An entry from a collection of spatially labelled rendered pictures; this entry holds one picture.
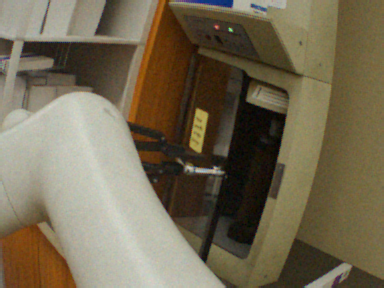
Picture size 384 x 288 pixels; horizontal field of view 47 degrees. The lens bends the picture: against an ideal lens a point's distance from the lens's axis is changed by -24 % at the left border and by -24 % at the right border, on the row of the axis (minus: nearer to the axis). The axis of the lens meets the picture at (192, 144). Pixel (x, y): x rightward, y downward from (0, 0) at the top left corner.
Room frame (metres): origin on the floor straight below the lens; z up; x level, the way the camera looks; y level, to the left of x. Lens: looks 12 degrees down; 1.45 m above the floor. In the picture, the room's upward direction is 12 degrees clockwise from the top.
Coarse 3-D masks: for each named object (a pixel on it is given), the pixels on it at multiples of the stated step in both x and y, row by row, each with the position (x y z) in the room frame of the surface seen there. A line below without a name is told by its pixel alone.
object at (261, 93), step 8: (256, 80) 1.13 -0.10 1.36; (248, 88) 1.14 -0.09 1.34; (256, 88) 1.11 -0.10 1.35; (264, 88) 1.10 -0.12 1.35; (272, 88) 1.09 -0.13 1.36; (280, 88) 1.09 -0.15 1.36; (248, 96) 1.12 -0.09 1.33; (256, 96) 1.10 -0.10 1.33; (264, 96) 1.09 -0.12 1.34; (272, 96) 1.08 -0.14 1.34; (280, 96) 1.08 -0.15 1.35; (288, 96) 1.08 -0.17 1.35; (256, 104) 1.09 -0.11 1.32; (264, 104) 1.08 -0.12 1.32; (272, 104) 1.08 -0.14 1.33; (280, 104) 1.07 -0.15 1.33; (280, 112) 1.07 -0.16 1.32
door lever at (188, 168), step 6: (180, 162) 0.99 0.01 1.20; (186, 162) 0.97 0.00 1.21; (186, 168) 0.95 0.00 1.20; (192, 168) 0.95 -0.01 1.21; (198, 168) 0.95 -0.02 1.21; (210, 168) 0.97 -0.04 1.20; (186, 174) 0.95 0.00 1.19; (192, 174) 0.95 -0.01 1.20; (198, 174) 0.95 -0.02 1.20; (204, 174) 0.96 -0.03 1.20; (210, 174) 0.96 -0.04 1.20
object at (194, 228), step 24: (216, 72) 1.05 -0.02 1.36; (240, 72) 0.94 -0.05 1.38; (192, 96) 1.17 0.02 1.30; (216, 96) 1.03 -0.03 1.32; (240, 96) 0.92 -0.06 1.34; (192, 120) 1.13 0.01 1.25; (216, 120) 1.01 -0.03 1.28; (216, 144) 0.98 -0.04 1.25; (216, 168) 0.96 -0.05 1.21; (168, 192) 1.19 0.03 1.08; (192, 192) 1.05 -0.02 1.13; (216, 192) 0.93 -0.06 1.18; (192, 216) 1.02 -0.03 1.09; (216, 216) 0.92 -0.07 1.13; (192, 240) 0.99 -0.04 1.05
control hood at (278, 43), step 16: (176, 16) 1.17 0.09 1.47; (208, 16) 1.07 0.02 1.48; (224, 16) 1.02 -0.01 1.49; (240, 16) 0.98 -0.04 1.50; (256, 16) 0.94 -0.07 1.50; (256, 32) 0.98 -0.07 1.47; (272, 32) 0.93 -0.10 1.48; (288, 32) 0.94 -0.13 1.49; (304, 32) 0.98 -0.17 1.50; (224, 48) 1.12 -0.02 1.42; (256, 48) 1.02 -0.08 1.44; (272, 48) 0.97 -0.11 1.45; (288, 48) 0.95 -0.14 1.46; (304, 48) 0.98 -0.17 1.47; (272, 64) 1.02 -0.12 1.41; (288, 64) 0.97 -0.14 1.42
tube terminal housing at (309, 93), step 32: (288, 0) 1.03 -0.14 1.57; (320, 0) 1.01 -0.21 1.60; (320, 32) 1.01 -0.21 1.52; (256, 64) 1.09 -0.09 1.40; (320, 64) 1.02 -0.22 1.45; (320, 96) 1.03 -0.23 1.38; (288, 128) 1.00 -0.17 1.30; (320, 128) 1.04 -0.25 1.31; (288, 160) 0.99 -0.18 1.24; (288, 192) 1.00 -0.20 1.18; (288, 224) 1.03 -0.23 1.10; (224, 256) 1.06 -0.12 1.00; (256, 256) 0.99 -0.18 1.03
